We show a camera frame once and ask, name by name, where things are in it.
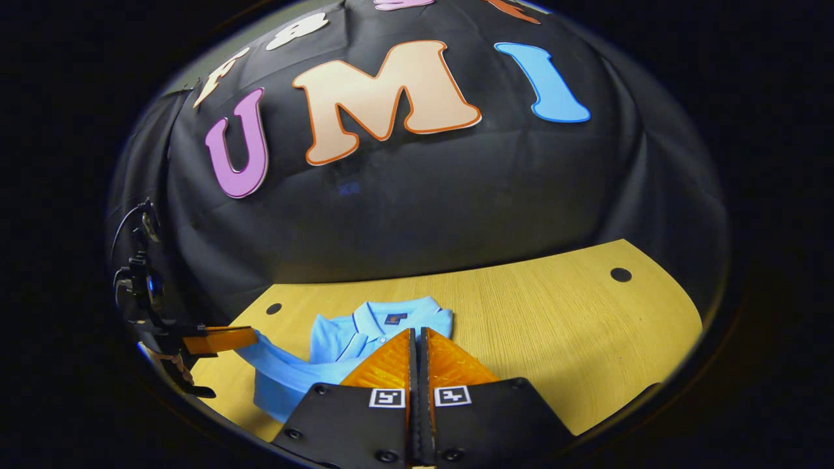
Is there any light blue T-shirt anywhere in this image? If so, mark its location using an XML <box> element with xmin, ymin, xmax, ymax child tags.
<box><xmin>235</xmin><ymin>296</ymin><xmax>455</xmax><ymax>425</ymax></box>

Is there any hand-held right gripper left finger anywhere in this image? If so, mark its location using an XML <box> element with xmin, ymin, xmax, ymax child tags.
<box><xmin>269</xmin><ymin>328</ymin><xmax>419</xmax><ymax>469</ymax></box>

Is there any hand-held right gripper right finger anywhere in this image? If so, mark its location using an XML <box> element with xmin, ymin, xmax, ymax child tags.
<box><xmin>420</xmin><ymin>327</ymin><xmax>579</xmax><ymax>469</ymax></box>

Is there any black backdrop cloth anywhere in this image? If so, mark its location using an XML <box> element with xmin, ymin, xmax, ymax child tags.
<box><xmin>104</xmin><ymin>0</ymin><xmax>732</xmax><ymax>326</ymax></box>

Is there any black cable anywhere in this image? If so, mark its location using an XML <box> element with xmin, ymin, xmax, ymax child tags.
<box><xmin>108</xmin><ymin>199</ymin><xmax>154</xmax><ymax>263</ymax></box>

